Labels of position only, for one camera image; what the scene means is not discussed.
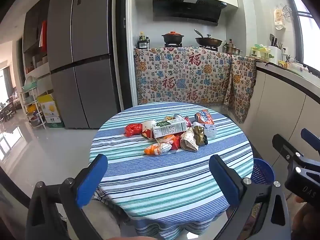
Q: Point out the steel pot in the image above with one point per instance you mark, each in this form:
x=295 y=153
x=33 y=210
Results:
x=232 y=50

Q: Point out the cooking oil bottle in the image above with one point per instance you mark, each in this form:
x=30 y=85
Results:
x=142 y=37

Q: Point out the white utensil holder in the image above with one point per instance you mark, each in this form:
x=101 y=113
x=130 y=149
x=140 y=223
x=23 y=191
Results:
x=274 y=53

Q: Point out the yellow cardboard box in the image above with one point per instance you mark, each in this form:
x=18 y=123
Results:
x=51 y=110

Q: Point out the pale green plastic containers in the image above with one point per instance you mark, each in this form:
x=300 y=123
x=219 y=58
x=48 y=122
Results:
x=258 y=52

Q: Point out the yellow packet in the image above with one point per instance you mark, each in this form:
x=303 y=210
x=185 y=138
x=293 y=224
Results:
x=282 y=64

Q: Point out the white wall holder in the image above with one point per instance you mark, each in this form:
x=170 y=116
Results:
x=278 y=20

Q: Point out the orange snack bag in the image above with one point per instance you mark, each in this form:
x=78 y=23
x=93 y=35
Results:
x=203 y=117

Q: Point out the clear plastic box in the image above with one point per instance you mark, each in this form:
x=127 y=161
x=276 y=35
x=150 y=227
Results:
x=210 y=130

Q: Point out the white base cabinet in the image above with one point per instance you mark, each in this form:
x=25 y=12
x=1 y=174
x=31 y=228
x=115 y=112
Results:
x=275 y=100

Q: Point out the dark wok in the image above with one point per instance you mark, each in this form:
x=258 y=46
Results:
x=208 y=41

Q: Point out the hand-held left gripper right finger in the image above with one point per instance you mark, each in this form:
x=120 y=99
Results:
x=223 y=180

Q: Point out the gas stove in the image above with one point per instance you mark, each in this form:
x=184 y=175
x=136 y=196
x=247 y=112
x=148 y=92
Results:
x=174 y=45

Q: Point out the striped tablecloth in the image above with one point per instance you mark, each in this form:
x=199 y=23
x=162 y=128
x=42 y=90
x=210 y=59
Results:
x=160 y=170

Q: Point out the white green milk carton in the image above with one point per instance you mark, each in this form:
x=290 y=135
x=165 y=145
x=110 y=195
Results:
x=170 y=128

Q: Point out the green plastic basin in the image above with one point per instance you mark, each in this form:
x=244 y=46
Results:
x=30 y=87

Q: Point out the black clay pot red lid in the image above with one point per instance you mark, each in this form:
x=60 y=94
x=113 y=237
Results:
x=172 y=38

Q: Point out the orange white snack wrapper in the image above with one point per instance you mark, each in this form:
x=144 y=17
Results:
x=160 y=147

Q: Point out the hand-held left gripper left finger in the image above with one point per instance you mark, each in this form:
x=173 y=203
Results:
x=91 y=182

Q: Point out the beige bread packet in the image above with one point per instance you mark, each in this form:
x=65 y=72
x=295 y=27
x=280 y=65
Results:
x=188 y=140

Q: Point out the red hanging cloth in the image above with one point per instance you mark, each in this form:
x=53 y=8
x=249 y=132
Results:
x=43 y=36

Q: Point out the white red paper box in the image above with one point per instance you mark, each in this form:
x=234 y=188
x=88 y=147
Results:
x=147 y=130

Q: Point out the small printed blanket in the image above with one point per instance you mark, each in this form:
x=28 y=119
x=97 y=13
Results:
x=241 y=87

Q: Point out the blue plastic basket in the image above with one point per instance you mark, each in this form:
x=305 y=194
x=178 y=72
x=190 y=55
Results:
x=262 y=172

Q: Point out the white storage rack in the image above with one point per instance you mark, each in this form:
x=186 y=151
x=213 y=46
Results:
x=25 y=105

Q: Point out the grey refrigerator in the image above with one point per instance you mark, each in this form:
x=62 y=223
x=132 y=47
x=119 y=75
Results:
x=82 y=55

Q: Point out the dark wooden furniture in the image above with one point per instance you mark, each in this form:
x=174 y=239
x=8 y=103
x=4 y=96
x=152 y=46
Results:
x=8 y=111

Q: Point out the wall cabinet shelves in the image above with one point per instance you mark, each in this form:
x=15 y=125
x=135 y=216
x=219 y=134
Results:
x=32 y=35

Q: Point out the black range hood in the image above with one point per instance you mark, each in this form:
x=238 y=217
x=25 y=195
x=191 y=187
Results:
x=185 y=7

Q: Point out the red plastic bag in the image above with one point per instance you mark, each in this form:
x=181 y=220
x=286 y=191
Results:
x=133 y=130

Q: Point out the black seasoning rack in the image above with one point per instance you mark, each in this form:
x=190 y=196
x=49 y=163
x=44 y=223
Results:
x=143 y=45

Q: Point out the steel basin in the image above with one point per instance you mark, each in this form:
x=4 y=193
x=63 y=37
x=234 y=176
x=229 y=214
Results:
x=35 y=122

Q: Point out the window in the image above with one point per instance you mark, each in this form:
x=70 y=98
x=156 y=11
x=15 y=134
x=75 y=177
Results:
x=310 y=30

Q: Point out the person's right hand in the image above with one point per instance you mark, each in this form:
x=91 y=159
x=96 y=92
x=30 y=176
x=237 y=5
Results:
x=308 y=220

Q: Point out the large printed blanket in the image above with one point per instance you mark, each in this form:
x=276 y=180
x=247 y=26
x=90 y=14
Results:
x=182 y=77

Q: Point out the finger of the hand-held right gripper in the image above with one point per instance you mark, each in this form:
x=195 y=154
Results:
x=310 y=137
x=281 y=146

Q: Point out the gold foil wrapper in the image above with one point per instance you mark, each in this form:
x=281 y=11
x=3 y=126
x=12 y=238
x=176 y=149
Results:
x=200 y=136

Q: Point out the red snack wrapper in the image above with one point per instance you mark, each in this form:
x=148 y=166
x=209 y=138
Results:
x=177 y=142

